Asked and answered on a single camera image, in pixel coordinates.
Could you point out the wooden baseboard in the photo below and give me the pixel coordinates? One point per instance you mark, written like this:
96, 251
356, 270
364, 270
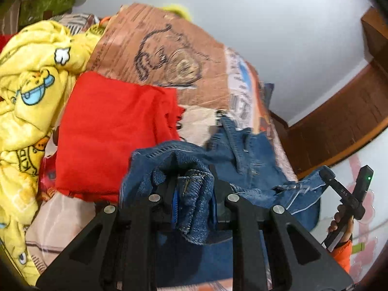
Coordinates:
330, 95

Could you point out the person's right hand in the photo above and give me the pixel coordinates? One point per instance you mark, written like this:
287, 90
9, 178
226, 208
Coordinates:
344, 227

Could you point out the grey striped cloth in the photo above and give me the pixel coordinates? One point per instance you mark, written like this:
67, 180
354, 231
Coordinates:
77, 22

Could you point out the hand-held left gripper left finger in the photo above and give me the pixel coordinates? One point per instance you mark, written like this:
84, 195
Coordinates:
175, 206

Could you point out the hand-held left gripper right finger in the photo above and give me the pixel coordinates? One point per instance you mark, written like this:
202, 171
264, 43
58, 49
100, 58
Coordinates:
224, 195

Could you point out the person's right forearm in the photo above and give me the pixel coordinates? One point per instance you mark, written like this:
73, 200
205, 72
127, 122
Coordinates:
342, 256

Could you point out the blue denim jeans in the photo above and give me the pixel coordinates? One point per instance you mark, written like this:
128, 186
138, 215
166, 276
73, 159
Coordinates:
251, 163

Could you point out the yellow cartoon print cloth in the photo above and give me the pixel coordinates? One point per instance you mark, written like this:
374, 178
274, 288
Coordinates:
27, 97

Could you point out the large red cloth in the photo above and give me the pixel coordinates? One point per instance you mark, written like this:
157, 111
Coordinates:
106, 127

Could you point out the wooden wardrobe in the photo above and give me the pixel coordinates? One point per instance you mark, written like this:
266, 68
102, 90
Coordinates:
376, 36

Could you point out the small red cloth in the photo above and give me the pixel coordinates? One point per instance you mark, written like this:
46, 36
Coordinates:
5, 45

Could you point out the wooden bed frame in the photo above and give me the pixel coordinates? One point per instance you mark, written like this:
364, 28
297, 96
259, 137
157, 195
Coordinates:
278, 121

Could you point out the striped brown curtain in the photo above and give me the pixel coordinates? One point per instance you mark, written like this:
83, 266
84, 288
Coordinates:
6, 18

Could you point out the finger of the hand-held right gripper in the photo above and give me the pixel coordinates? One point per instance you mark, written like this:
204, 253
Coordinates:
326, 174

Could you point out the green patterned cloth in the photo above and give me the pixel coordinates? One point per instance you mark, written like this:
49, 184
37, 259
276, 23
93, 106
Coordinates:
48, 4

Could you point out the printed bed sheet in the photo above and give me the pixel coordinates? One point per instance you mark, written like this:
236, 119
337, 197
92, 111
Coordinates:
145, 36

